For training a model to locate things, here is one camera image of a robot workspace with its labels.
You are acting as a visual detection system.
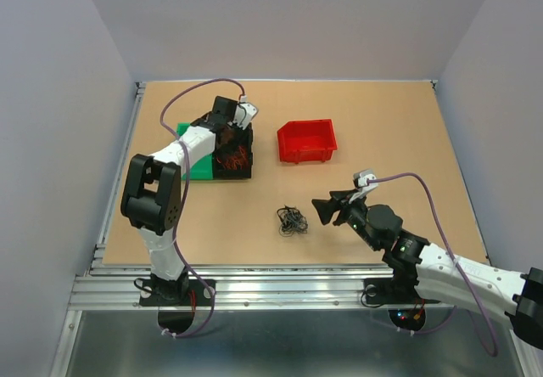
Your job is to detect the black and orange cables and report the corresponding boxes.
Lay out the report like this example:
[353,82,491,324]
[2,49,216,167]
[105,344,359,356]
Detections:
[275,203,309,239]

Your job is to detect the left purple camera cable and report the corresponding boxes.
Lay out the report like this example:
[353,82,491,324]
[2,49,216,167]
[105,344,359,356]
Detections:
[159,78,251,339]

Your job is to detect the orange cable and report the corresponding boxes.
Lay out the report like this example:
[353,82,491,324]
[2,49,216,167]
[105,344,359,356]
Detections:
[216,145,249,172]

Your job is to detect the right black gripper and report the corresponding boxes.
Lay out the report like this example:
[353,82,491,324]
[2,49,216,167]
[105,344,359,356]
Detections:
[311,188,380,250]

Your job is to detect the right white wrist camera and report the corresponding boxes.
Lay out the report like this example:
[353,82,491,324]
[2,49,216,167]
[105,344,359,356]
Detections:
[349,169,378,204]

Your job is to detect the red plastic bin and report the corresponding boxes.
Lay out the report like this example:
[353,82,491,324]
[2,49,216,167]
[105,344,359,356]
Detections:
[277,119,338,164]

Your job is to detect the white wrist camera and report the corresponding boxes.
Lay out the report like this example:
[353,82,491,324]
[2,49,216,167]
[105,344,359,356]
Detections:
[232,102,259,123]
[349,169,378,204]

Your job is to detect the aluminium table side frame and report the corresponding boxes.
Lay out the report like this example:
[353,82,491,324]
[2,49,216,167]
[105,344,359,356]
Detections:
[89,82,147,270]

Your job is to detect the black plastic bin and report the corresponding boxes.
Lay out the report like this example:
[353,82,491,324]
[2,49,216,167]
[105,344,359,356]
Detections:
[211,123,254,181]

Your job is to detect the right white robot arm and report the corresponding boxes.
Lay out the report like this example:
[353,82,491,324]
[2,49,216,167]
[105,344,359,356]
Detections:
[311,191,542,348]

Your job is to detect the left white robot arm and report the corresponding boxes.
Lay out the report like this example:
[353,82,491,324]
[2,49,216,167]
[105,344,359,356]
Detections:
[120,96,258,307]

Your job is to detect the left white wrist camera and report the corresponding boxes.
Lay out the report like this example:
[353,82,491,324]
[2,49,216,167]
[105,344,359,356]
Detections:
[232,102,259,123]

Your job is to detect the green plastic bin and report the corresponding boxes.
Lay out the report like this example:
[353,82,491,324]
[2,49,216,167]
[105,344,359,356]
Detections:
[177,123,216,180]

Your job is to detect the aluminium mounting rail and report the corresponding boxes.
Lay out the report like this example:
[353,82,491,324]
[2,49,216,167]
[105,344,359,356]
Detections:
[71,266,400,310]

